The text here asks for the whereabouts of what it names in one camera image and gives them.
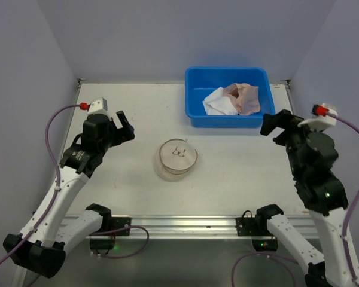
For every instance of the pink beige bra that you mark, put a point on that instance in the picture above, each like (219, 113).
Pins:
(244, 97)

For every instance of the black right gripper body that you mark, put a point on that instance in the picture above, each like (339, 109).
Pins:
(280, 126)

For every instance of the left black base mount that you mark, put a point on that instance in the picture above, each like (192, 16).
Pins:
(104, 245)

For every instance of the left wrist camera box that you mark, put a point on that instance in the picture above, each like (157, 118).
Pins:
(97, 106)

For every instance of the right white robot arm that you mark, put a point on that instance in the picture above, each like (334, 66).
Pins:
(327, 204)

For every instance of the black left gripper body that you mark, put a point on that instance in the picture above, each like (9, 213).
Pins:
(119, 130)

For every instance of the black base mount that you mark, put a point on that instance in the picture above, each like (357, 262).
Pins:
(261, 239)
(104, 245)

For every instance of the white mesh laundry bag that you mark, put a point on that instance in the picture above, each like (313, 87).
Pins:
(174, 160)

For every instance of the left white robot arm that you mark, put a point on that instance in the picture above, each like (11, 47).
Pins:
(41, 246)

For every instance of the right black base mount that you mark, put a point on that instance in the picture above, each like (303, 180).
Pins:
(261, 239)

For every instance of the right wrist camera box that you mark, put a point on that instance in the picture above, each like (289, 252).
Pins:
(324, 117)

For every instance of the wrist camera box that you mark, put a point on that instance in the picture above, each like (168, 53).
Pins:
(97, 106)
(324, 117)

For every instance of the aluminium front rail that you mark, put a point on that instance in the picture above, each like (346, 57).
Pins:
(197, 227)

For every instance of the white padded bra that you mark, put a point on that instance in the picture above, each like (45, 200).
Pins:
(218, 104)

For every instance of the blue plastic bin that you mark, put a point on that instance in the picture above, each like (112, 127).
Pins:
(202, 81)

